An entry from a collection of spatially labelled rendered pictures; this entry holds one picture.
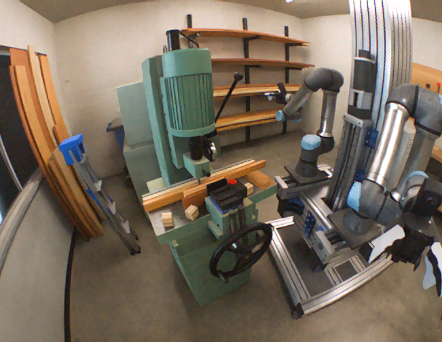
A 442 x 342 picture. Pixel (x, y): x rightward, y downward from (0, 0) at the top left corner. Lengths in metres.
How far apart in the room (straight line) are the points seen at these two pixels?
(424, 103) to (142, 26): 3.08
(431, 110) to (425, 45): 2.87
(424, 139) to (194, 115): 0.80
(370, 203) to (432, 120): 0.36
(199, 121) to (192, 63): 0.20
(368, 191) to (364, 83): 0.53
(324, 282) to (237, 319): 0.66
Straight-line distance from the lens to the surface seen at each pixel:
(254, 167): 1.00
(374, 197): 0.56
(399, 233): 0.34
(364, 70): 0.93
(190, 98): 0.64
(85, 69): 3.09
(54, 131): 2.23
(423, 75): 3.46
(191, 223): 0.74
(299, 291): 1.35
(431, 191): 0.34
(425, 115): 0.72
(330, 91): 1.15
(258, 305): 1.51
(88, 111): 3.10
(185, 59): 0.63
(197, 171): 0.76
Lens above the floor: 1.42
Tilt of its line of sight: 31 degrees down
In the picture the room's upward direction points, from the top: 4 degrees counter-clockwise
